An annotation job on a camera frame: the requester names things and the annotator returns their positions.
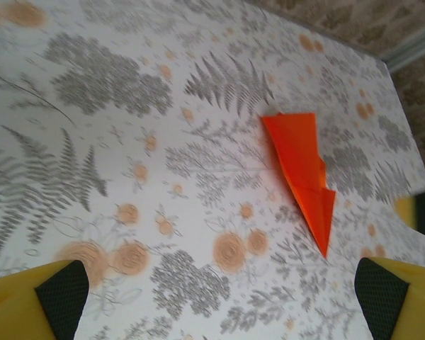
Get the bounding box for floral patterned table cover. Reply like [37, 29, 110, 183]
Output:
[0, 0, 425, 340]

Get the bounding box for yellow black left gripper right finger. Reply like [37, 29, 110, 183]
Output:
[353, 256, 425, 340]

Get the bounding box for tall aluminium frame post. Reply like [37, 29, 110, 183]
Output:
[381, 24, 425, 74]

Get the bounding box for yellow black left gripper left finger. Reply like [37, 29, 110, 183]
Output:
[0, 259, 91, 340]

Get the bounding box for orange cloth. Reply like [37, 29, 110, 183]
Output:
[261, 112, 337, 259]

